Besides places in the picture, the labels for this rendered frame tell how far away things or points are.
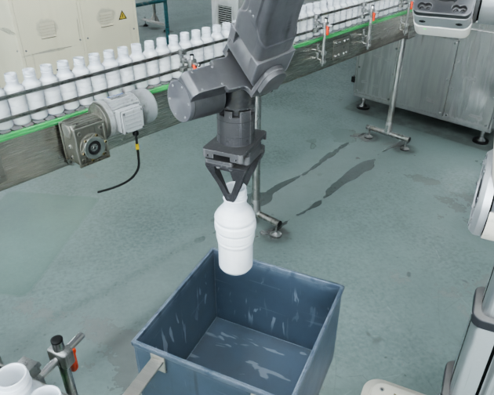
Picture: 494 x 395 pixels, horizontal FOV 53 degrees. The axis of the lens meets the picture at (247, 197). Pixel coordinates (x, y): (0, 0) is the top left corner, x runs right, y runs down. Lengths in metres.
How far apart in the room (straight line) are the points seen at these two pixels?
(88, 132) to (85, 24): 2.77
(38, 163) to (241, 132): 1.18
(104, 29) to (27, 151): 2.87
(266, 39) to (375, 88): 3.84
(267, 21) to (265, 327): 0.82
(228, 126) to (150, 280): 1.88
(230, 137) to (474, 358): 0.71
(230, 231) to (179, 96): 0.25
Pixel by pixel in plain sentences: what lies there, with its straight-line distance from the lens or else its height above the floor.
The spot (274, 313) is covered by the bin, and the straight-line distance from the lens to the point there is 1.19.
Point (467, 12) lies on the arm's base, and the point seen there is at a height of 1.50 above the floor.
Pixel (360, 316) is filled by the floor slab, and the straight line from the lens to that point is 2.38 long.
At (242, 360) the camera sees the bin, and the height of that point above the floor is 0.73.
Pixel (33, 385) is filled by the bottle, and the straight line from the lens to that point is 0.70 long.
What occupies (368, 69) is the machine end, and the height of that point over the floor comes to 0.38.
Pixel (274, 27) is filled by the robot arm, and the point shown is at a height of 1.52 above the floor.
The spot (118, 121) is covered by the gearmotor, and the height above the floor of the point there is 0.99.
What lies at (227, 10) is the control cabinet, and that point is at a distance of 6.37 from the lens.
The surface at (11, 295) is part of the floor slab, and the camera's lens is 2.68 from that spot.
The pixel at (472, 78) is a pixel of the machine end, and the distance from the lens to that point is 4.06.
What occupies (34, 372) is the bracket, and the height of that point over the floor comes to 1.11.
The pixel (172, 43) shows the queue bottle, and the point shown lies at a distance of 2.07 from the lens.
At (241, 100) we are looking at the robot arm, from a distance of 0.71.
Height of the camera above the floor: 1.65
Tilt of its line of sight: 32 degrees down
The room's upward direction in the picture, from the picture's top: straight up
